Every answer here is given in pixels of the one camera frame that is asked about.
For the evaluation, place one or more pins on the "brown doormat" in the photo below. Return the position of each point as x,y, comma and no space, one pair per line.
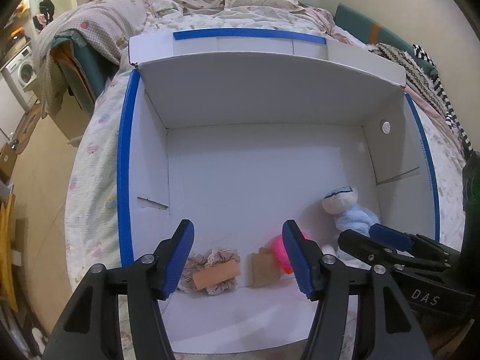
26,127

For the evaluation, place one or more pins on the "yellow panel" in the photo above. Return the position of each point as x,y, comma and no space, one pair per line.
7,251

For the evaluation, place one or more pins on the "beige floral scrunchie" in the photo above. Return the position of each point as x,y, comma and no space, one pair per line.
192,266

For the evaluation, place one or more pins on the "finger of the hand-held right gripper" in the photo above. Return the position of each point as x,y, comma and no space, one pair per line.
360,245
390,234

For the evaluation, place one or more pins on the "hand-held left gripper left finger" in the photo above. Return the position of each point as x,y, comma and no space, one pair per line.
178,260

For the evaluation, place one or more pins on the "blue and white cardboard box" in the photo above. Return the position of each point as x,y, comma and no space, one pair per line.
243,180

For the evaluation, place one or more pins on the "patterned knit blanket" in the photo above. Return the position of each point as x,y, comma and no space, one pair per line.
408,69

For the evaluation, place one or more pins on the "pink blanket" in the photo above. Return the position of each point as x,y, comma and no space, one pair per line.
322,18

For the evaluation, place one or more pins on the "black and white striped cloth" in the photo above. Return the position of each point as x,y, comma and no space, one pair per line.
446,99

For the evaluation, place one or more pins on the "pink soft toy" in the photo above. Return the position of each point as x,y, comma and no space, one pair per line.
279,251

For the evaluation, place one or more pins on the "beige checked quilt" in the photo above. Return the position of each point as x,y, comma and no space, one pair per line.
112,11

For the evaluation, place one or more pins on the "beige lace scrunchie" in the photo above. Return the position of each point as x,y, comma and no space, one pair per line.
221,255

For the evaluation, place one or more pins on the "brown cloth piece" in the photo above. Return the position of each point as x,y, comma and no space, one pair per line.
264,270

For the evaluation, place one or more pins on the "white washing machine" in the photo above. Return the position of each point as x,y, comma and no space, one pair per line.
22,71

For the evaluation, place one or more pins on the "white striped sock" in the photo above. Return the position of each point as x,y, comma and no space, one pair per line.
339,202

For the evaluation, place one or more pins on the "teal bed frame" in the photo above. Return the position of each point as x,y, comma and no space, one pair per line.
80,71

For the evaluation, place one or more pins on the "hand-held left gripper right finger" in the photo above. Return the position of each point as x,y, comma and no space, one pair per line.
300,262

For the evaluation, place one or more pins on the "teal headboard cushion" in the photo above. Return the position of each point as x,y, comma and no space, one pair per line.
360,26

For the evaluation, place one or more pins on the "hanging dark clothes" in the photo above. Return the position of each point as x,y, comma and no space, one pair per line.
45,7

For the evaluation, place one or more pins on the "light blue fluffy scrunchie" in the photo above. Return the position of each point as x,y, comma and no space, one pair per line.
356,221

